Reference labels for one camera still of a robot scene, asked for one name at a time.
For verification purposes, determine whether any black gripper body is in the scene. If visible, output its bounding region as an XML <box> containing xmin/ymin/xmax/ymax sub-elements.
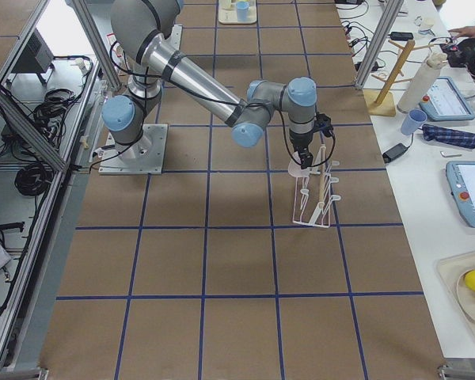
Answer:
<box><xmin>289</xmin><ymin>132</ymin><xmax>313</xmax><ymax>160</ymax></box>

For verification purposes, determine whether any pink plastic cup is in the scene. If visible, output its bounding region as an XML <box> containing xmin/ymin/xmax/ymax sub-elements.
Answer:
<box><xmin>287</xmin><ymin>152</ymin><xmax>310</xmax><ymax>178</ymax></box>

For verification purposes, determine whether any blue cup on desk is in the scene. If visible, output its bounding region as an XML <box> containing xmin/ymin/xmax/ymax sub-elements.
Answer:
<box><xmin>401</xmin><ymin>108</ymin><xmax>428</xmax><ymax>135</ymax></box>

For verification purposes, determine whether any light blue plastic cup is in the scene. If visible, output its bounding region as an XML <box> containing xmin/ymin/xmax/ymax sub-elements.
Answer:
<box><xmin>235</xmin><ymin>1</ymin><xmax>249</xmax><ymax>23</ymax></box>

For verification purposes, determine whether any cream white plastic cup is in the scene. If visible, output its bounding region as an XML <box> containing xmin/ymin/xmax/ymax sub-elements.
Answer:
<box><xmin>219</xmin><ymin>0</ymin><xmax>233</xmax><ymax>10</ymax></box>

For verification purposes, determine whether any person hand at desk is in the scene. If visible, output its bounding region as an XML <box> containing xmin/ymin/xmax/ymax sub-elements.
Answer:
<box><xmin>449</xmin><ymin>25</ymin><xmax>475</xmax><ymax>38</ymax></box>

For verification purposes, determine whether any wooden mug tree stand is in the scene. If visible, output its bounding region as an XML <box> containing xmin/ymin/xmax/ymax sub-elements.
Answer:
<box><xmin>363</xmin><ymin>39</ymin><xmax>432</xmax><ymax>117</ymax></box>

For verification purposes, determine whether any black power adapter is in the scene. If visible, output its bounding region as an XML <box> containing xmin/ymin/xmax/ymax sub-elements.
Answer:
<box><xmin>382</xmin><ymin>143</ymin><xmax>409</xmax><ymax>164</ymax></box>

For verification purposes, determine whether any beige thermos bottle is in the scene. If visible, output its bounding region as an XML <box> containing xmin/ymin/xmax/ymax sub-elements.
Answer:
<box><xmin>397</xmin><ymin>52</ymin><xmax>447</xmax><ymax>113</ymax></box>

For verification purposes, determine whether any cream rabbit serving tray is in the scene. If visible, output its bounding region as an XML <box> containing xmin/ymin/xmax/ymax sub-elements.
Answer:
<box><xmin>218</xmin><ymin>0</ymin><xmax>257</xmax><ymax>25</ymax></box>

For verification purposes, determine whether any blue teach pendant tablet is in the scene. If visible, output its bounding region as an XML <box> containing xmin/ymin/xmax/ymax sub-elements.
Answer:
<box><xmin>419</xmin><ymin>77</ymin><xmax>475</xmax><ymax>121</ymax></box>

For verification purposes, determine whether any cream tray on desk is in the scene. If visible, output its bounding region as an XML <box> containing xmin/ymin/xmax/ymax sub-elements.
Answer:
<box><xmin>437</xmin><ymin>251</ymin><xmax>475</xmax><ymax>339</ymax></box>

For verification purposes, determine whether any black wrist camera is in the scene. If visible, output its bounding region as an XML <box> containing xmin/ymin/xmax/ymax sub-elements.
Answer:
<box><xmin>314</xmin><ymin>113</ymin><xmax>334</xmax><ymax>138</ymax></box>

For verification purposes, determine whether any white wire cup rack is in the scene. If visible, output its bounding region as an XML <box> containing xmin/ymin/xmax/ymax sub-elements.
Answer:
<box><xmin>292</xmin><ymin>161</ymin><xmax>341</xmax><ymax>228</ymax></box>

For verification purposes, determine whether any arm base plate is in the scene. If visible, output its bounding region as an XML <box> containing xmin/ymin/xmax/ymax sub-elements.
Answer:
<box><xmin>98</xmin><ymin>124</ymin><xmax>169</xmax><ymax>175</ymax></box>

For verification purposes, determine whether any aluminium frame post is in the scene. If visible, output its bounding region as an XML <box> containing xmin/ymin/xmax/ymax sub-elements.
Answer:
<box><xmin>355</xmin><ymin>0</ymin><xmax>404</xmax><ymax>89</ymax></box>

